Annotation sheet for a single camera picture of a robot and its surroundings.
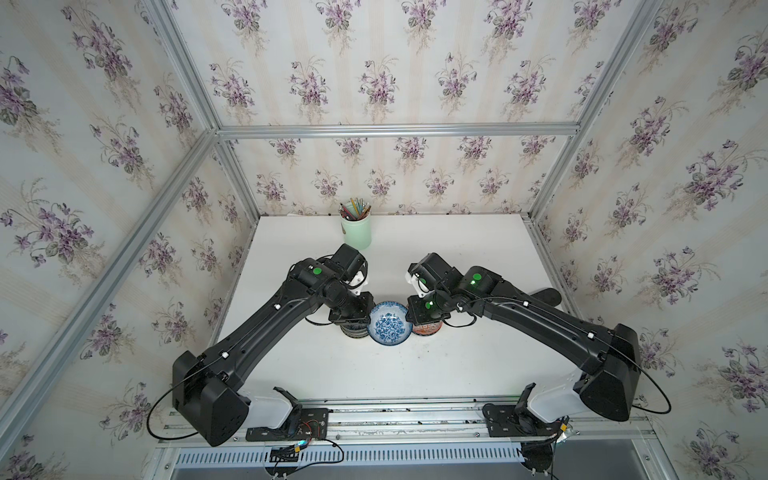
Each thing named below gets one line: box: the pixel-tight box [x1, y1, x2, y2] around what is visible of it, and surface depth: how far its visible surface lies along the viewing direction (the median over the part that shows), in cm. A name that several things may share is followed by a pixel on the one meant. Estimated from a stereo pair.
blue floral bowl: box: [368, 301, 413, 346], surface depth 77 cm
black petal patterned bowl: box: [340, 323, 369, 339], surface depth 84 cm
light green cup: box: [340, 213, 371, 251], surface depth 106 cm
